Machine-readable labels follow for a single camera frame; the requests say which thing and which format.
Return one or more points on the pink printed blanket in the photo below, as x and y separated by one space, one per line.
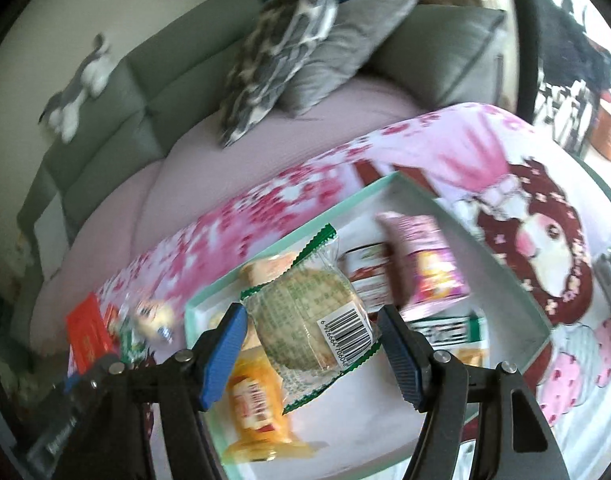
485 135

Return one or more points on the pink cake roll packet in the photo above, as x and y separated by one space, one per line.
425 265

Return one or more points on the green snack packet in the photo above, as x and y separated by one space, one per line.
450 332

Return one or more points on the clear cookie packet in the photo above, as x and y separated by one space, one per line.
153 312

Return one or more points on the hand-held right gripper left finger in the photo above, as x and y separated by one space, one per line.
225 355

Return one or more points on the black white checkered item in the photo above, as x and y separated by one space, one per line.
565 110

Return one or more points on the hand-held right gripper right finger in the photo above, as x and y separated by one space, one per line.
403 355

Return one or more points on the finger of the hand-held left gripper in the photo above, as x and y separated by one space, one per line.
72 386

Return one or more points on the beige pastry snack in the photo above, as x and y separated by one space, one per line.
268 270

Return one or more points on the leopard pattern pillow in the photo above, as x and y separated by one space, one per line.
280 50

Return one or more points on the yellow snack packet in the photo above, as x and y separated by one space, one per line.
255 400

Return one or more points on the dark furniture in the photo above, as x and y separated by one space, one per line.
560 35

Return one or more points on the orange box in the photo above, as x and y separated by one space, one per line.
610 130

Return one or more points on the small red flat packet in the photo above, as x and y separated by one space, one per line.
87 335

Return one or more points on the mint green box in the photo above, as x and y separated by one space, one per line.
485 280

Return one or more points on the grey white plush toy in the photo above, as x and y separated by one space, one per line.
92 72

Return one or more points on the grey throw pillow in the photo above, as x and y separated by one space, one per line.
350 50

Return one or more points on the round green pastry packet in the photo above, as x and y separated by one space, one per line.
310 320

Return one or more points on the grey sofa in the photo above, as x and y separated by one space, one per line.
135 95

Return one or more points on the red snack packet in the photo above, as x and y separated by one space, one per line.
368 272

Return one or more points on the pink sofa cover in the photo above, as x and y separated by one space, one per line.
185 185

